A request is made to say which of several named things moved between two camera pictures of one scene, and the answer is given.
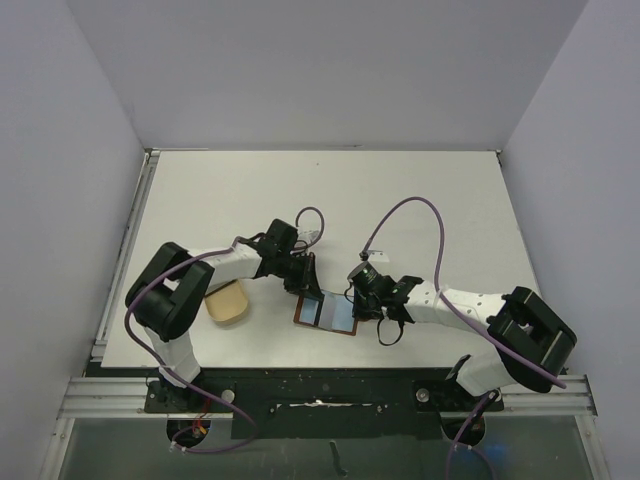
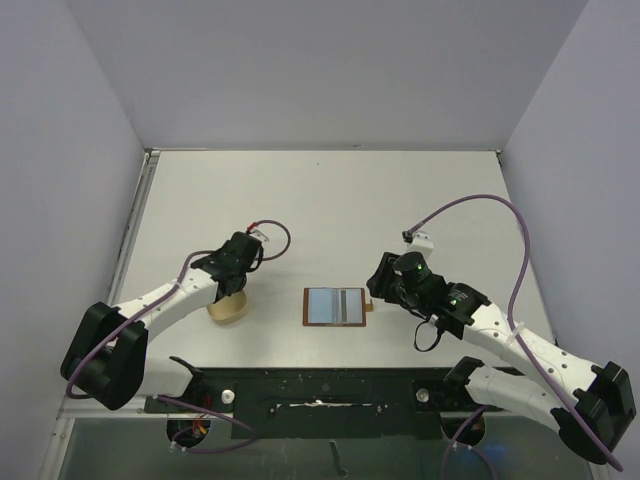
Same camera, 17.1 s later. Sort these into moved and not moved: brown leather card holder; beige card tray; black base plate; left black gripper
Moved: brown leather card holder; left black gripper
Not moved: beige card tray; black base plate
